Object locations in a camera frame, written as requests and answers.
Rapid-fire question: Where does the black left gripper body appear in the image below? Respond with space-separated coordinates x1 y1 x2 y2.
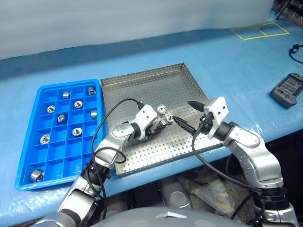
144 121 160 140

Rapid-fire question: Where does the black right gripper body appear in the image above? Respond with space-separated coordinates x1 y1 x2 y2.
198 112 214 136

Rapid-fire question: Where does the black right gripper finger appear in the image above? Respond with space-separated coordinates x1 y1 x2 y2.
172 115 197 134
187 100 205 114

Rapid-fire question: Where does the blue compartment tray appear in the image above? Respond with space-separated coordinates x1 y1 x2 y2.
15 79 107 192

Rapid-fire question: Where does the perforated metal tray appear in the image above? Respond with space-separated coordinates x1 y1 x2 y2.
100 62 228 177

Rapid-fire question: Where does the grey rounded machine housing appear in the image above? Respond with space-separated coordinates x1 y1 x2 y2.
158 176 192 209

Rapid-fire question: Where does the crumpled beige packing sheet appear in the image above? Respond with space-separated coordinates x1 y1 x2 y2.
177 165 251 213

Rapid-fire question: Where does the grey handheld controller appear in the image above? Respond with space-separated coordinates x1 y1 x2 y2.
270 72 303 109

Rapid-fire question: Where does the grey robot torso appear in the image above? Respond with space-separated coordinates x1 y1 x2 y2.
92 207 240 227

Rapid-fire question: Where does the yellow tape marking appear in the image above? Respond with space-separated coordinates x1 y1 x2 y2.
231 22 291 41

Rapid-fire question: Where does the grey metal stand leg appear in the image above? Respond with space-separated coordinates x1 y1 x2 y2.
274 0 289 20

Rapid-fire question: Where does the dark equipment pile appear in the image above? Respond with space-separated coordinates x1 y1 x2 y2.
271 0 303 26

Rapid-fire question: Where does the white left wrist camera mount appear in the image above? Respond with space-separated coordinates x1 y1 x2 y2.
136 104 158 140

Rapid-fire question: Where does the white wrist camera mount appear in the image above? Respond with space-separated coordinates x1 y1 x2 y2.
136 104 158 140
203 96 230 140

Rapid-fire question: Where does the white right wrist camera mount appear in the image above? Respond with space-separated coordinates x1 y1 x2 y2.
203 96 230 140

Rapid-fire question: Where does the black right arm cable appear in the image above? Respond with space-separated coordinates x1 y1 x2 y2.
191 113 263 193

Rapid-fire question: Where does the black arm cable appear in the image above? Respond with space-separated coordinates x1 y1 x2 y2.
191 113 263 193
86 98 144 220

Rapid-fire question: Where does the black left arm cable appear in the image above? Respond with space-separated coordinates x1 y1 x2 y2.
86 98 144 220

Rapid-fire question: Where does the black cable with plug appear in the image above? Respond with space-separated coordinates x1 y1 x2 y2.
289 44 303 63

